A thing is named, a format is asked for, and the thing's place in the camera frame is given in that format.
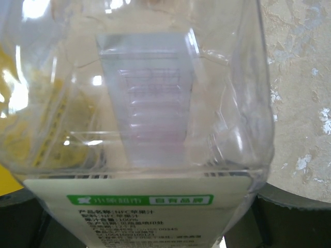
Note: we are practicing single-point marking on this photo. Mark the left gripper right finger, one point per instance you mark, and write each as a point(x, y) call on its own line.
point(278, 218)

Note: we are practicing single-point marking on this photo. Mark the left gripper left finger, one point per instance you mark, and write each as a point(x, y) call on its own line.
point(24, 223)

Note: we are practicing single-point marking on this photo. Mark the clear plastic bottle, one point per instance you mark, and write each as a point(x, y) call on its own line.
point(137, 123)

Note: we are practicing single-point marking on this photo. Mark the yellow plastic shopping basket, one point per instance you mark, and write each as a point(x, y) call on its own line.
point(7, 182)

